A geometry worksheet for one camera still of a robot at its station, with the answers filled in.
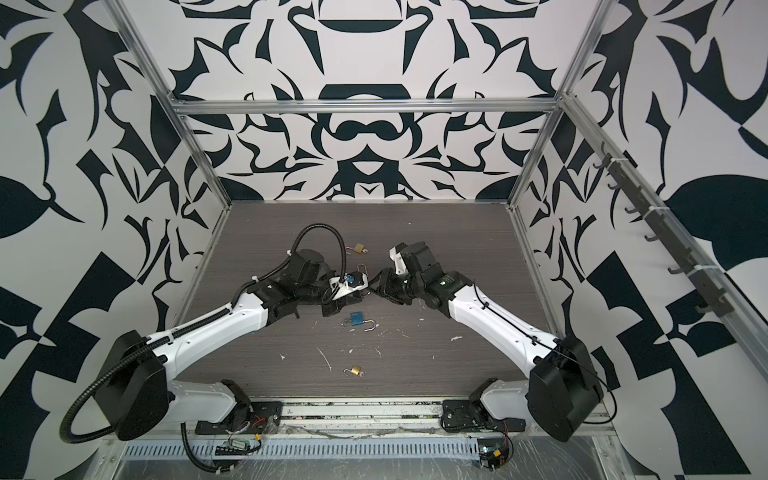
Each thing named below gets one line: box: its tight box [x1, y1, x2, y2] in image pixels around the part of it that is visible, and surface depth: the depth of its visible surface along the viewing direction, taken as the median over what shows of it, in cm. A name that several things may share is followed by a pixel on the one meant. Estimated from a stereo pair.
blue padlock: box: [350, 312, 376, 332], surface depth 92 cm
